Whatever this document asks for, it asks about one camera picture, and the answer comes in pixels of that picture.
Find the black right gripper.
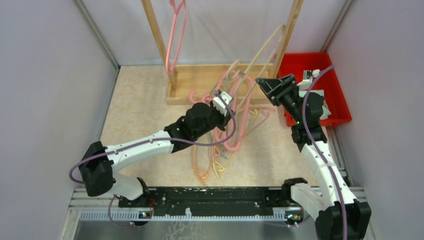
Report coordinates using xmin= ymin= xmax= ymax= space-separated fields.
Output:
xmin=255 ymin=74 xmax=304 ymax=124

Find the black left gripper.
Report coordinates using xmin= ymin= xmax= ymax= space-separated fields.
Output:
xmin=193 ymin=99 xmax=235 ymax=139

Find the large pink plastic hanger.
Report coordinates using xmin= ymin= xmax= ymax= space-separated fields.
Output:
xmin=165 ymin=0 xmax=188 ymax=75

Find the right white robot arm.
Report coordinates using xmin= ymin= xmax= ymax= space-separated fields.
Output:
xmin=255 ymin=74 xmax=372 ymax=240

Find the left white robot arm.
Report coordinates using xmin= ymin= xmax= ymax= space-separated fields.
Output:
xmin=74 ymin=102 xmax=235 ymax=207

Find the wooden hanger rack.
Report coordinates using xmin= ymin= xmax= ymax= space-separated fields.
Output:
xmin=141 ymin=0 xmax=304 ymax=106

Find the pale green cloth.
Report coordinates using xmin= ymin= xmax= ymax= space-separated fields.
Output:
xmin=311 ymin=89 xmax=332 ymax=120

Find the thin pink wire hanger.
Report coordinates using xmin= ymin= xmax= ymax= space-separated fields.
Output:
xmin=211 ymin=105 xmax=276 ymax=160

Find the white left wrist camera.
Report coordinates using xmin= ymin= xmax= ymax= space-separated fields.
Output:
xmin=211 ymin=90 xmax=233 ymax=117

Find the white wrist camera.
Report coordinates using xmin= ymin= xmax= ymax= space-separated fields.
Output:
xmin=211 ymin=90 xmax=233 ymax=117
xmin=297 ymin=69 xmax=321 ymax=91

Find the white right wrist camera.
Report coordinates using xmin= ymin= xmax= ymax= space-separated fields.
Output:
xmin=297 ymin=69 xmax=321 ymax=91

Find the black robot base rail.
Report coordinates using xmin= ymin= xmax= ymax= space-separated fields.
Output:
xmin=79 ymin=186 xmax=316 ymax=223

